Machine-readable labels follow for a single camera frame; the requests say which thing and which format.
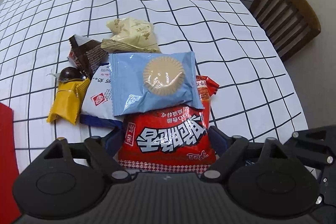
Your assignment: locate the yellow candy wrapper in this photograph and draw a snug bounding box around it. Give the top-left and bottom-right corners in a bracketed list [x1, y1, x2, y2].
[47, 79, 91, 125]

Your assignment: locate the light blue cookie packet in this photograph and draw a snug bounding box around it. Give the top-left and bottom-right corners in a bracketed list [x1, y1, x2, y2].
[109, 51, 204, 116]

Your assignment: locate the dark brown chocolate packet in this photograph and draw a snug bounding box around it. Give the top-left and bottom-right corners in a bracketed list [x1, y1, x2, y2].
[67, 35, 108, 79]

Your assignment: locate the red Korean snack packet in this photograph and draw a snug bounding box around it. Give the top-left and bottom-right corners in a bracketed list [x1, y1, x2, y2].
[117, 76, 219, 173]

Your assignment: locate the wooden chair right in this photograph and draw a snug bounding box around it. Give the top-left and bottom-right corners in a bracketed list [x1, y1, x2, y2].
[249, 0, 321, 62]

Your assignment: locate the white grid tablecloth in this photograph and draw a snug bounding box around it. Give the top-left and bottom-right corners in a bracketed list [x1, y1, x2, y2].
[1, 0, 307, 171]

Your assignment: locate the cream beige snack packet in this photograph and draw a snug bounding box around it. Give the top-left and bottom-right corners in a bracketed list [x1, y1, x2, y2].
[101, 17, 161, 53]

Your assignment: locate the red white cardboard box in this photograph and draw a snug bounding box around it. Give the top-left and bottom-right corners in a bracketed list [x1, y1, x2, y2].
[0, 103, 21, 224]

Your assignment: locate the white blue snack packet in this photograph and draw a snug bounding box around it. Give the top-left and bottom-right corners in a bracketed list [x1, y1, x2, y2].
[80, 63, 123, 128]

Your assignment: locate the round chocolate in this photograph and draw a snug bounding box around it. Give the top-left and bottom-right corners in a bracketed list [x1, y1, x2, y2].
[48, 67, 86, 83]

